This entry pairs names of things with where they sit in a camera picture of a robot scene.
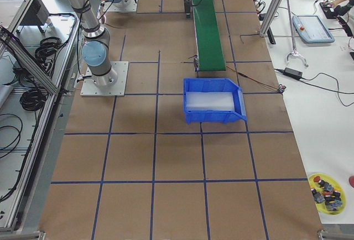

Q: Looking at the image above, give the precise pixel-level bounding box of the black handle bar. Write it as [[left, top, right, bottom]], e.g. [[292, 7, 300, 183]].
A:
[[267, 27, 276, 45]]

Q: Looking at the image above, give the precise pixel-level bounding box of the green conveyor belt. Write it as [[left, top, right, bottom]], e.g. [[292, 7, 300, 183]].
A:
[[193, 0, 226, 71]]

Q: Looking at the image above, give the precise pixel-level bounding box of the blue right plastic bin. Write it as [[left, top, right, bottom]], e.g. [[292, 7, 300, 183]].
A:
[[183, 78, 248, 124]]

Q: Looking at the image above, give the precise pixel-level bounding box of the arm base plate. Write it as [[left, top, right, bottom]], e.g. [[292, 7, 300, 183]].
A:
[[80, 61, 129, 97], [103, 0, 138, 13]]

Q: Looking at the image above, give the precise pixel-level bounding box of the grabber reacher tool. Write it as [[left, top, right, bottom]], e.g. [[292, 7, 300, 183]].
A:
[[286, 0, 309, 67]]

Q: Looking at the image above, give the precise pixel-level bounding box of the red black conveyor wire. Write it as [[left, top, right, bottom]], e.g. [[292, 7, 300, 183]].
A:
[[226, 66, 286, 94]]

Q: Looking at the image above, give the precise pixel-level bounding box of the black power adapter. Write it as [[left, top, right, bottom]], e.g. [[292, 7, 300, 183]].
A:
[[283, 67, 303, 80]]

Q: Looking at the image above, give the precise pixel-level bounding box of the yellow plate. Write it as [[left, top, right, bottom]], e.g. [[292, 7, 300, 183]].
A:
[[308, 173, 346, 215]]

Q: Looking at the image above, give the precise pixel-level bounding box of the blue teach pendant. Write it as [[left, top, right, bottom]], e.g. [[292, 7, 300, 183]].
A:
[[292, 15, 335, 44]]

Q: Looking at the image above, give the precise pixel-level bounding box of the aluminium frame post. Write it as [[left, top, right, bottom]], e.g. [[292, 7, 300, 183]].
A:
[[259, 0, 282, 37]]

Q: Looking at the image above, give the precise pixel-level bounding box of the white foam pad right bin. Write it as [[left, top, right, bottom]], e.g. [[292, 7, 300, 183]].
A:
[[185, 92, 235, 111]]

